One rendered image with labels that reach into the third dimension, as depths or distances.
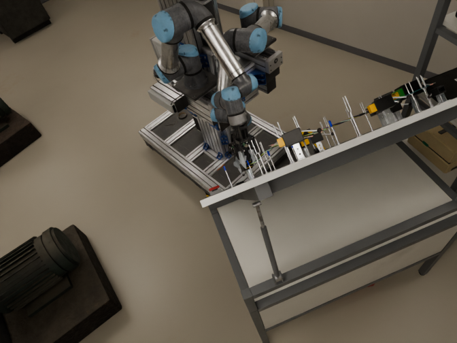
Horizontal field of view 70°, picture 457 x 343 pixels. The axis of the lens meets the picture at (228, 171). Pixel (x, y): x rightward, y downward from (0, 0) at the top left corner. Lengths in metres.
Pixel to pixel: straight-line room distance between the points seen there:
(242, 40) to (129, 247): 1.89
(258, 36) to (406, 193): 1.10
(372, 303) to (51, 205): 2.87
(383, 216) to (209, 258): 1.35
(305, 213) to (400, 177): 0.55
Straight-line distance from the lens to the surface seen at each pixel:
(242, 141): 1.39
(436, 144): 2.16
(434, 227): 1.85
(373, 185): 1.91
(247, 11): 2.15
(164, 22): 1.49
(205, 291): 2.52
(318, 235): 1.71
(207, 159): 2.86
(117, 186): 3.29
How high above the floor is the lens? 2.33
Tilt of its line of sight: 51 degrees down
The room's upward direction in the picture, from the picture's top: 16 degrees counter-clockwise
